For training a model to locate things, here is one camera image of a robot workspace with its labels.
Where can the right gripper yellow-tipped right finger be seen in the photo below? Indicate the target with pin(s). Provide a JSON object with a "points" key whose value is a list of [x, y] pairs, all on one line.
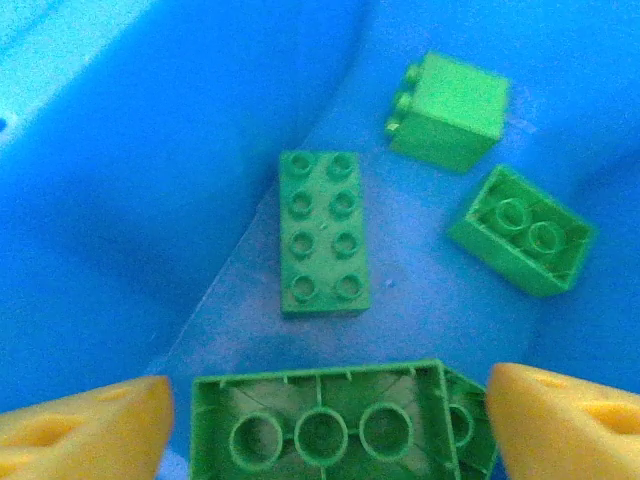
{"points": [[560, 430]]}

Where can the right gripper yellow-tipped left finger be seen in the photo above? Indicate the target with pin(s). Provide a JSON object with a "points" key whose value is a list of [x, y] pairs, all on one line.
{"points": [[75, 435]]}

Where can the green lego brick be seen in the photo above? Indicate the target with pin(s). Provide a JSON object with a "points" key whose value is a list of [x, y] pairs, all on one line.
{"points": [[280, 395], [500, 250], [325, 232], [467, 400], [450, 115]]}

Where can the blue three-compartment plastic bin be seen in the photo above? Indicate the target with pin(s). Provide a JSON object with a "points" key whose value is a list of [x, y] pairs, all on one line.
{"points": [[150, 200]]}

